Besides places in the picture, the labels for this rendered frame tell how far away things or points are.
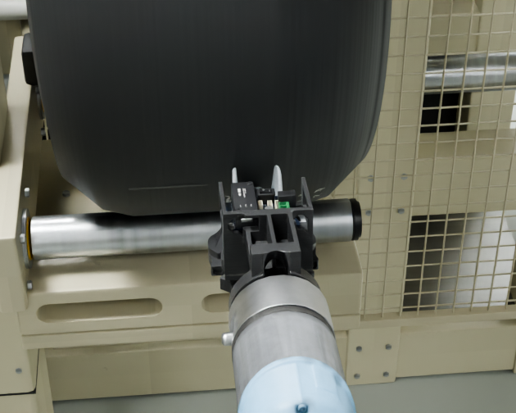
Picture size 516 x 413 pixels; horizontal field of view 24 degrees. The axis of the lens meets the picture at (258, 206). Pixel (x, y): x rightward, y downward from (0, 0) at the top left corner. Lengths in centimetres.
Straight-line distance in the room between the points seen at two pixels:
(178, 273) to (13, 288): 17
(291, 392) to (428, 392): 158
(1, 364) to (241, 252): 57
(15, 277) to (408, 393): 126
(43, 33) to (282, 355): 35
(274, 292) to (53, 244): 42
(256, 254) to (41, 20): 26
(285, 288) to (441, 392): 150
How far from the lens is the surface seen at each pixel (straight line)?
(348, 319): 128
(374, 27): 98
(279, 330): 81
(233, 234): 92
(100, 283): 123
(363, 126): 105
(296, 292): 85
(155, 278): 123
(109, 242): 122
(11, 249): 118
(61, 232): 122
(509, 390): 236
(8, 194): 123
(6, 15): 162
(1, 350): 143
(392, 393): 232
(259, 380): 78
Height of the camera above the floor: 167
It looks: 37 degrees down
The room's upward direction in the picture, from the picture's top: straight up
